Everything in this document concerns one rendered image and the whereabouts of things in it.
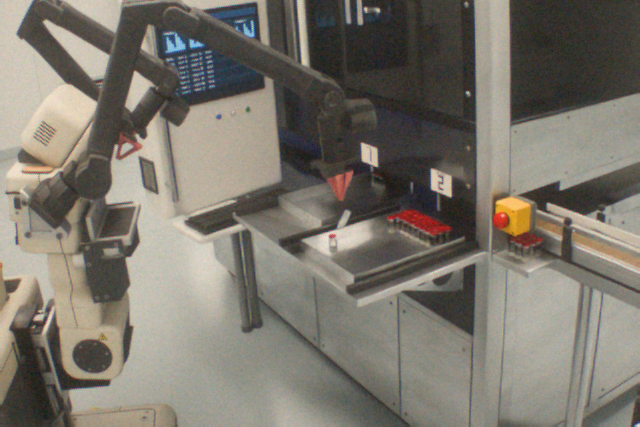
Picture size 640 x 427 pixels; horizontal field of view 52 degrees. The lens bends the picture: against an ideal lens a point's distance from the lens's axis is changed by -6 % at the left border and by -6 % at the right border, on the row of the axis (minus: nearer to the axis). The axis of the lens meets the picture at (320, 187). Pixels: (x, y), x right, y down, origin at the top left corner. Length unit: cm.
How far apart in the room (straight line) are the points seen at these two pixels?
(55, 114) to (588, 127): 137
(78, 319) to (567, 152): 134
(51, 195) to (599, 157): 145
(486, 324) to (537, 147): 49
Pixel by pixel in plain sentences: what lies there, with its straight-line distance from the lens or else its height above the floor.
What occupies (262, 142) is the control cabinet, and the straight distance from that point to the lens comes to 254.
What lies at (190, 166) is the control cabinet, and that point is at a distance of 240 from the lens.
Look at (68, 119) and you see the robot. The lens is 163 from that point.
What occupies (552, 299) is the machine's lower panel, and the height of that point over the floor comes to 65.
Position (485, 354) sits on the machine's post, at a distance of 198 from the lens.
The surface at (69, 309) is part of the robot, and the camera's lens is 180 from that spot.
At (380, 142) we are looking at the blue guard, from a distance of 210.
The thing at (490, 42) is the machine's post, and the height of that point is 142.
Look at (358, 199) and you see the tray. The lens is 219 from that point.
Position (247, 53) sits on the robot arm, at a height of 146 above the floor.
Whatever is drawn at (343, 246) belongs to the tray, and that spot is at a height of 88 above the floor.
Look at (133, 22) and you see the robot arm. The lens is 139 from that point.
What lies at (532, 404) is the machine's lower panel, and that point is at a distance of 227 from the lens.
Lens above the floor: 167
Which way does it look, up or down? 20 degrees down
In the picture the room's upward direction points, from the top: 4 degrees counter-clockwise
